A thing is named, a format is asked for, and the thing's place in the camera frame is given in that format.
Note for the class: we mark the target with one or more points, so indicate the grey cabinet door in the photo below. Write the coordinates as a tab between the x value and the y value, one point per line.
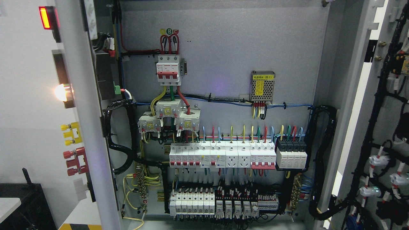
80	61
374	186

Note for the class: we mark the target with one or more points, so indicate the white current transformers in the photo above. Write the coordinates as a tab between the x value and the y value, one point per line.
169	112

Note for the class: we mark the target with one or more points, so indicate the white breaker row upper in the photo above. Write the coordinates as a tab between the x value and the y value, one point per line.
203	155

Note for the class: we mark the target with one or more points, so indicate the white breaker row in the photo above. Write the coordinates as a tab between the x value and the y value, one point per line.
190	202
203	155

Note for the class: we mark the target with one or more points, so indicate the white socket module row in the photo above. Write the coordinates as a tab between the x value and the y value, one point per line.
238	154

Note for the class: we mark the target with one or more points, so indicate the red main circuit breaker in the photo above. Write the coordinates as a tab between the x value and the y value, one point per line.
168	70

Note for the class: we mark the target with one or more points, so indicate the metal mesh power supply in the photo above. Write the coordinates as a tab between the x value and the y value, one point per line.
262	86

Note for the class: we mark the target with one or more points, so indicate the brass ground terminal bar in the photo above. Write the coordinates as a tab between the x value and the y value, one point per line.
142	188

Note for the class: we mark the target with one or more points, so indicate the white breaker row lower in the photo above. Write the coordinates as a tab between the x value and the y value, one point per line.
190	202

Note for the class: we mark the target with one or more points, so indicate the relay terminal row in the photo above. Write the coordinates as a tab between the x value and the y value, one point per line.
235	202

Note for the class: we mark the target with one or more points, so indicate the black white surge protector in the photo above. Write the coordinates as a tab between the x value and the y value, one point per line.
291	154

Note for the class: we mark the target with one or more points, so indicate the white glowing lamp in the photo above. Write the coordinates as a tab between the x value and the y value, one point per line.
64	93

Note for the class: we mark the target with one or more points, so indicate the black digital power meter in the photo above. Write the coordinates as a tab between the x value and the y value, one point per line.
60	67

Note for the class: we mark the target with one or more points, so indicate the red indicator light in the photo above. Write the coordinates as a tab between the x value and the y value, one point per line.
50	20

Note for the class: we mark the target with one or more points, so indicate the black box with antenna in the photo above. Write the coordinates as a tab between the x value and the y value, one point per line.
33	213

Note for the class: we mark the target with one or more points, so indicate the red handle circuit breaker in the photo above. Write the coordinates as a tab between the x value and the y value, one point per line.
263	155

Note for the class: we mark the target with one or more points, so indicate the yellow terminal post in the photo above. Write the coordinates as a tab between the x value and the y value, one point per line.
73	134

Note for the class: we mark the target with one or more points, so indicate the red terminal post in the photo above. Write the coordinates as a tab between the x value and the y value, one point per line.
78	164

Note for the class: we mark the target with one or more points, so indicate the white rotary selector switch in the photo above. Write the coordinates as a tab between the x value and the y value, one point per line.
81	189

